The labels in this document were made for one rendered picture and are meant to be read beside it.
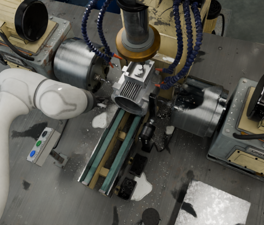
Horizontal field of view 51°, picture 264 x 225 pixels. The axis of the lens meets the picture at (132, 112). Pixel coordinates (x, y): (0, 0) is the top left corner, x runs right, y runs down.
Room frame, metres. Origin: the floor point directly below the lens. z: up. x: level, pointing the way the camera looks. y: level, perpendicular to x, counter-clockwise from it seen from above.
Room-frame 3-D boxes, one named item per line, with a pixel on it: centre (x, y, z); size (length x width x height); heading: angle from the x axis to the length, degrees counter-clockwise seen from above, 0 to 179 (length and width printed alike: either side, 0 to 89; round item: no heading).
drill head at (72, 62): (0.87, 0.24, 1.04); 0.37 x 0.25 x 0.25; 56
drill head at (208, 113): (0.49, -0.33, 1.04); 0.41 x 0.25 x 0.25; 56
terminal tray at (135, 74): (0.70, -0.07, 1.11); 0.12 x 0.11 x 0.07; 145
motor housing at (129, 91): (0.67, -0.04, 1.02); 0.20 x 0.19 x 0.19; 145
